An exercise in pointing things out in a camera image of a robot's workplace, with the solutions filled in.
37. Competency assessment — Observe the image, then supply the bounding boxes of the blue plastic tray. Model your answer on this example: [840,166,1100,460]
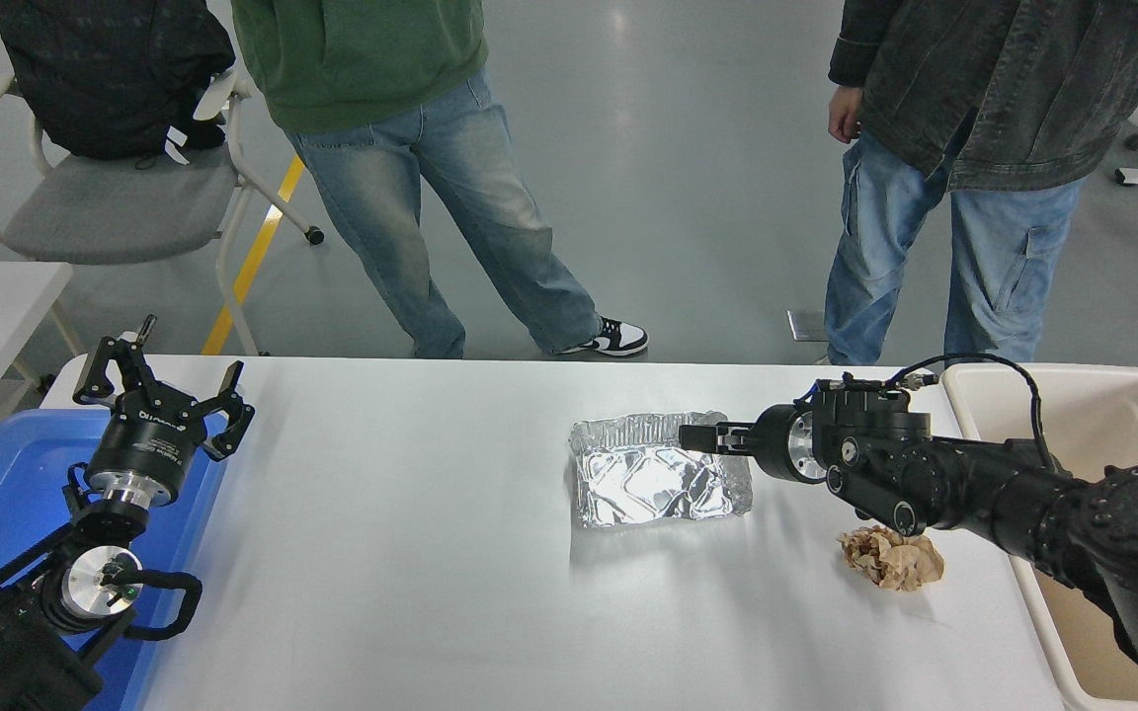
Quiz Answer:
[0,408,231,711]

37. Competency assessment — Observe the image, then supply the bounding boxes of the person's hand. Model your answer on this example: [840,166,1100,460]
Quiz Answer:
[827,87,864,146]

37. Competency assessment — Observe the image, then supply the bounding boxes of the person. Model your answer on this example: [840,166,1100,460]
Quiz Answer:
[823,0,1138,368]
[231,0,649,360]

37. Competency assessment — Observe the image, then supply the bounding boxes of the large pale bin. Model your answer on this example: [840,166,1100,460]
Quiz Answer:
[941,363,1138,711]

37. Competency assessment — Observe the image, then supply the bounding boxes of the black backpack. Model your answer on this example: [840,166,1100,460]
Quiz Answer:
[0,0,237,162]

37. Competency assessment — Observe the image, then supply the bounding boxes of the grey white chair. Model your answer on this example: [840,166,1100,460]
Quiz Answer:
[0,67,326,356]

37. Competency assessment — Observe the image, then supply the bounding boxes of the silver foil tray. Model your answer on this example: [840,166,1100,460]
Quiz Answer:
[569,411,756,529]

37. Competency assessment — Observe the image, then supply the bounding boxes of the tan paper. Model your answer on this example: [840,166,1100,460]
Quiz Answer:
[838,523,946,593]

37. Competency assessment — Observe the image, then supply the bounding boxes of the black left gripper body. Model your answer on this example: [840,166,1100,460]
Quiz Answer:
[85,393,210,491]

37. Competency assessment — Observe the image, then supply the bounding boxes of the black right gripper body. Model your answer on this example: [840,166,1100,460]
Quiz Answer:
[754,406,803,484]

